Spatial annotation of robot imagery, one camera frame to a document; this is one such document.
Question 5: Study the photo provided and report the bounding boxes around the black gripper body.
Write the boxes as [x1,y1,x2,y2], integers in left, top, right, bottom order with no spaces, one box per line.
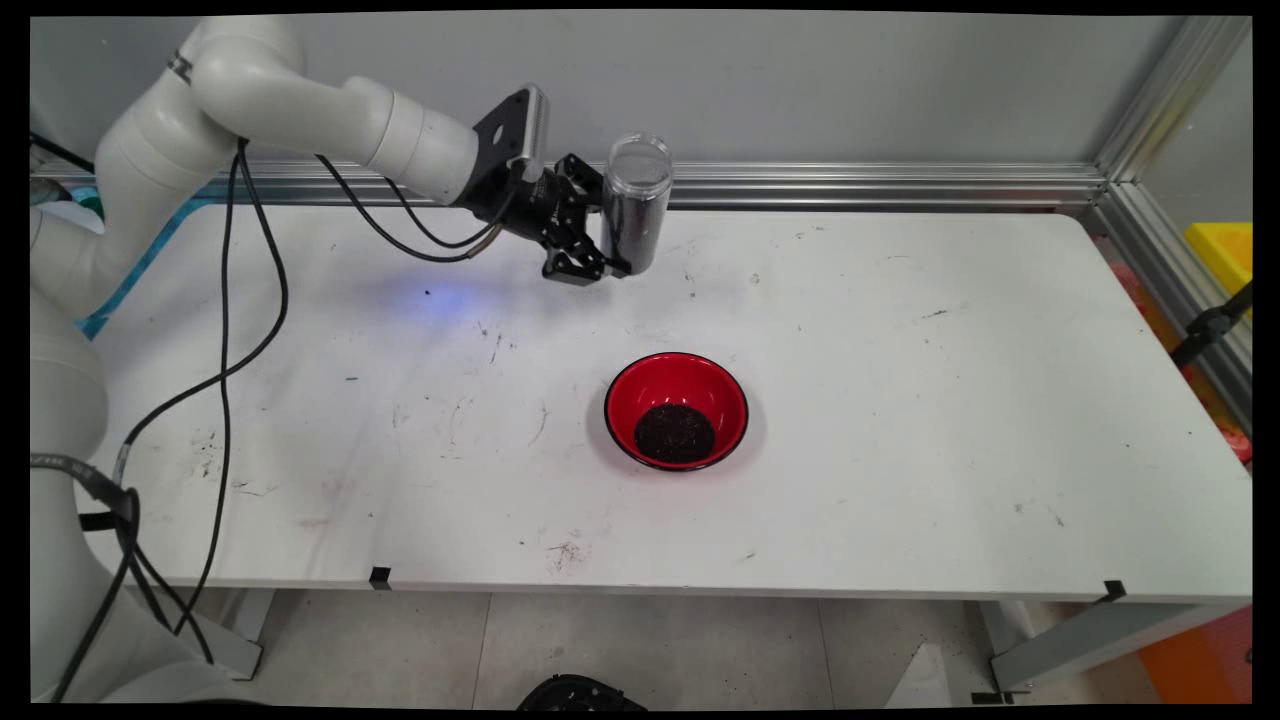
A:
[464,163,573,243]

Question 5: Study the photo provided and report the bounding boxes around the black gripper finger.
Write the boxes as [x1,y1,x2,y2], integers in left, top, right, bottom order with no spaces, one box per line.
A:
[556,152,608,202]
[542,214,632,289]

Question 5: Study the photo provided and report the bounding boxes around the clear jar with black grains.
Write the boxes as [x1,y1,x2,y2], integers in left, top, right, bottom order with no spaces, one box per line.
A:
[600,132,674,279]

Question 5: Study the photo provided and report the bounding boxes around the red bowl with black rim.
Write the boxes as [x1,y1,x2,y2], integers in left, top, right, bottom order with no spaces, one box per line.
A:
[604,352,750,473]

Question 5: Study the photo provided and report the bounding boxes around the black grains heap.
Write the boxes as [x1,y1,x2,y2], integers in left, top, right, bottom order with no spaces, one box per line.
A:
[635,403,717,466]

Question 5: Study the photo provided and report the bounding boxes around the blue printed packaging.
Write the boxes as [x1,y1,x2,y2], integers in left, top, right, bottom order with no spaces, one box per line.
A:
[40,185,219,342]

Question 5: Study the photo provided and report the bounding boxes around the black object on floor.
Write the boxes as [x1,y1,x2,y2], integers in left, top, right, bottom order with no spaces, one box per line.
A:
[516,674,650,713]

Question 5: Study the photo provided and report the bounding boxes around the grey table leg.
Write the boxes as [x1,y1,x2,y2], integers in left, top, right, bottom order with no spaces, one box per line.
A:
[972,598,1251,698]
[133,587,277,682]

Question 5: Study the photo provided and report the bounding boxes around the yellow plastic box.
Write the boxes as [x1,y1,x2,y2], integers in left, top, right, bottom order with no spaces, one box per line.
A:
[1185,222,1253,297]

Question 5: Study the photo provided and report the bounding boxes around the orange box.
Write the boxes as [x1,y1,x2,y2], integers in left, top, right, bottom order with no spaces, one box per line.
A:
[1138,605,1253,704]

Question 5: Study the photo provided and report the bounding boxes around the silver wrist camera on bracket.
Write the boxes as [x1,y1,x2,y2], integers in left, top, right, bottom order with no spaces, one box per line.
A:
[471,83,552,188]

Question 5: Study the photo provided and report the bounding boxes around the black cable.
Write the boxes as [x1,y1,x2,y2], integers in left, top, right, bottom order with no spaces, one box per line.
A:
[110,140,501,666]
[50,145,501,701]

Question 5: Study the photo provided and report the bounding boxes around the horizontal aluminium frame rail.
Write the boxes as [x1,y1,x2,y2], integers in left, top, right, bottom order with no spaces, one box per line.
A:
[30,160,1108,212]

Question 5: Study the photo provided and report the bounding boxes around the black cable strap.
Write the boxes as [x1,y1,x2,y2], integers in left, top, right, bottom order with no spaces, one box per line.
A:
[30,453,142,533]

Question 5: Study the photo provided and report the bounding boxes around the slanted aluminium frame post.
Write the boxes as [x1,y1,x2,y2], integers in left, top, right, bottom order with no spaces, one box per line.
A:
[1093,15,1253,433]

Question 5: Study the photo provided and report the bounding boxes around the black clamp handle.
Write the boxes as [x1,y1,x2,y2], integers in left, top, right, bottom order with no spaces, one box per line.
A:
[1169,282,1253,369]

